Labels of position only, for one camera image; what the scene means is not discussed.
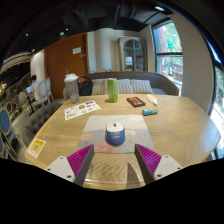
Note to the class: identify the white tube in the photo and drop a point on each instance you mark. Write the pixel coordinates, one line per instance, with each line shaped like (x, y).
(152, 99)

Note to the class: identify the clear shaker bottle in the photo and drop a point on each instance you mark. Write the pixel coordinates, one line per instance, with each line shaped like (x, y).
(72, 90)

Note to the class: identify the grey tufted armchair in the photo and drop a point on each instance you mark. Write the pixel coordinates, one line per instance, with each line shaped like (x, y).
(38, 120)

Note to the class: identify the ceiling lights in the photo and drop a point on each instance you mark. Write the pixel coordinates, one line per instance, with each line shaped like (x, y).
(159, 8)

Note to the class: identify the white and blue computer mouse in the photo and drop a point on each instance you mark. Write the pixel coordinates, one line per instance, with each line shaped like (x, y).
(115, 135)

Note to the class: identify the striped sofa cushion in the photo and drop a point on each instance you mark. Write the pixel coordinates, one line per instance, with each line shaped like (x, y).
(98, 86)
(125, 86)
(142, 86)

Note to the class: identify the black-framed window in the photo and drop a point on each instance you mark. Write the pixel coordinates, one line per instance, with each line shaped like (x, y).
(218, 110)
(168, 56)

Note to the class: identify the yellow code sticker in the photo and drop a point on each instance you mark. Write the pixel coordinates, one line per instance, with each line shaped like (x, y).
(36, 147)

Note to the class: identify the brown wooden door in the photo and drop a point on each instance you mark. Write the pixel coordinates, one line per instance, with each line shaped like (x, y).
(63, 66)

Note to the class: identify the white sticker sheet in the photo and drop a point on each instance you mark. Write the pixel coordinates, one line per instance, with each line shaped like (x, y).
(81, 110)

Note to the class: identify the white chairs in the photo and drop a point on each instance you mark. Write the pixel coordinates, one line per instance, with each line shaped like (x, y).
(43, 91)

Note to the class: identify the glass-door cabinet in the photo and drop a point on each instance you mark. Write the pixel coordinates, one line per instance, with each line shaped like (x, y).
(132, 55)

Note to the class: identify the blue chairs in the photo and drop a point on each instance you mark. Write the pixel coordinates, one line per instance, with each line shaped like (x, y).
(4, 121)

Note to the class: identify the person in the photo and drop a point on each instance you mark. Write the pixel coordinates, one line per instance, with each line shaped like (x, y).
(33, 85)

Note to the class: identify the green drink can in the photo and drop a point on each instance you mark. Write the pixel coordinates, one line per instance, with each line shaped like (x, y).
(112, 90)

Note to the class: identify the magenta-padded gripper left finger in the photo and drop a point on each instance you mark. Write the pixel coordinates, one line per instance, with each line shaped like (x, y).
(63, 168)

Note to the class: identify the white door sign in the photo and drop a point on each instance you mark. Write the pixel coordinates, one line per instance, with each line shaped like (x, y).
(77, 50)

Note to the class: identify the black backpack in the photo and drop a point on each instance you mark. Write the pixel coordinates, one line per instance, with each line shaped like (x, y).
(85, 86)

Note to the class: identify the teal eraser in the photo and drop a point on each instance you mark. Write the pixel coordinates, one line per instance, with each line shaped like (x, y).
(150, 112)

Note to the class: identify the black and red case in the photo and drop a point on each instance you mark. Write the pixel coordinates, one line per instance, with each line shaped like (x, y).
(136, 101)

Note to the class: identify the grey curved sofa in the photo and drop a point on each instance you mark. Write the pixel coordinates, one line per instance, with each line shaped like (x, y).
(163, 83)

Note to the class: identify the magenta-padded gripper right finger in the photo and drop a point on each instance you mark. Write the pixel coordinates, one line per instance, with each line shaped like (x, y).
(165, 166)

